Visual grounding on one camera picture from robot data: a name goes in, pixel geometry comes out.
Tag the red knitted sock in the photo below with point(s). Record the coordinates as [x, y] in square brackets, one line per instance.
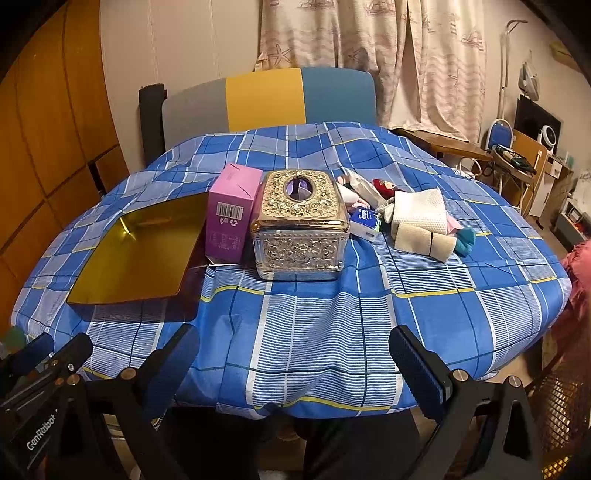
[387, 189]

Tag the wooden wardrobe panels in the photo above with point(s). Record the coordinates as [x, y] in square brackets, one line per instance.
[59, 147]

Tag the gold metal tray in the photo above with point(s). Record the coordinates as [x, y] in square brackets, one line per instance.
[150, 253]

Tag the white tissue packet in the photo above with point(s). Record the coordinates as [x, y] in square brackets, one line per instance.
[365, 189]

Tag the pink towel blue band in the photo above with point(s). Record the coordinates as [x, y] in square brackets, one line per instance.
[349, 196]

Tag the blue metal chair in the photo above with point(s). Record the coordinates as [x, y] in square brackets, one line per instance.
[500, 133]

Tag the black television screen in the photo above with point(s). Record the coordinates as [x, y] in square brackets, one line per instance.
[530, 117]

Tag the white round fan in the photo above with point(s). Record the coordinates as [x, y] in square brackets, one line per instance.
[548, 138]

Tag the pink cardboard box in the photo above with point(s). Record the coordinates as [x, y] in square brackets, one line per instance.
[229, 206]

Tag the beige patterned curtain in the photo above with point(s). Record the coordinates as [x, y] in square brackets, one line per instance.
[427, 58]

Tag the beige towel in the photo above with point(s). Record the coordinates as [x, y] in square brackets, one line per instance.
[417, 240]

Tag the blue plaid tablecloth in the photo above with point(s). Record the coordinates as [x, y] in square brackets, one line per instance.
[313, 349]

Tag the black rolled mat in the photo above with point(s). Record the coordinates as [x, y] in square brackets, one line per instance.
[150, 101]

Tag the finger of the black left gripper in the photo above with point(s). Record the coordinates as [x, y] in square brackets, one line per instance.
[66, 362]
[20, 363]

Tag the red pink fabric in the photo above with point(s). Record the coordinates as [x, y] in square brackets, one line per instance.
[572, 322]

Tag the wooden side table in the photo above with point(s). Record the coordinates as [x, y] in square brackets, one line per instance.
[440, 145]

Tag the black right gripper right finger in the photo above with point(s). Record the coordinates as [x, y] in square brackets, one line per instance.
[426, 375]

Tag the white waffle cloth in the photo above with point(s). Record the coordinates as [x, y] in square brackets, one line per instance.
[424, 209]

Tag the blue white small pack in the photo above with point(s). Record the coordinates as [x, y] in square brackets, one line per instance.
[365, 223]

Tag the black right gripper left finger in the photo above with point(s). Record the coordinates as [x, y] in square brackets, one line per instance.
[166, 368]

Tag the grey yellow blue sofa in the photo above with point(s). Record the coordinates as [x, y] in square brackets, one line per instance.
[270, 98]

